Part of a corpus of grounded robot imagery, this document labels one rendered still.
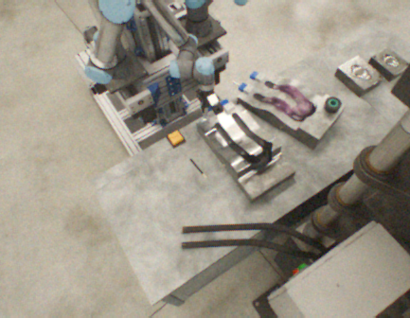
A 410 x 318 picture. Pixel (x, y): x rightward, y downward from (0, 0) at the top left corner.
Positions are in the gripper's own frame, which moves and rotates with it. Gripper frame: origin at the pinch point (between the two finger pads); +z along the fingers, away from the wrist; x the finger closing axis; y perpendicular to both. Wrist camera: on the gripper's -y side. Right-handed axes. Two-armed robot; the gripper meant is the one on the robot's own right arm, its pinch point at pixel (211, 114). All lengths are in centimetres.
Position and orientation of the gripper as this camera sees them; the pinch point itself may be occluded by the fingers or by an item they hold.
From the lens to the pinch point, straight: 168.7
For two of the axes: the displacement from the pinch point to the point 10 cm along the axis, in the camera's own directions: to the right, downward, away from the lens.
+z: 0.6, 4.5, 8.9
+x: -8.4, 5.1, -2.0
